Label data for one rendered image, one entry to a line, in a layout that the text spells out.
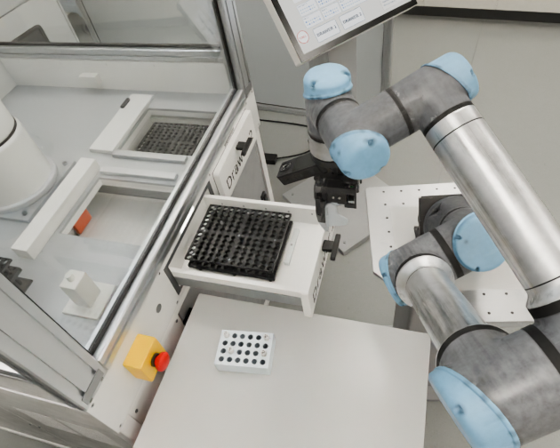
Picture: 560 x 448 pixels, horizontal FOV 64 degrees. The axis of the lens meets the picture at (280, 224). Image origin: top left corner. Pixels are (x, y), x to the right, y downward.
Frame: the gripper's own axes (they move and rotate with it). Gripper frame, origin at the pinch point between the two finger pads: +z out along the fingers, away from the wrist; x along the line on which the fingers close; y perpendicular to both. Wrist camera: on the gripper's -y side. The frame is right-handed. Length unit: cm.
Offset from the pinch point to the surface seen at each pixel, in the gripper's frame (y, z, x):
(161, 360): -28.0, 10.7, -33.4
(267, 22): -69, 42, 167
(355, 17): -8, 0, 88
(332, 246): 1.1, 8.9, -0.5
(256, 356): -12.5, 22.8, -23.9
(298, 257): -7.8, 16.4, 0.3
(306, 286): -1.9, 7.1, -12.9
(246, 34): -83, 50, 169
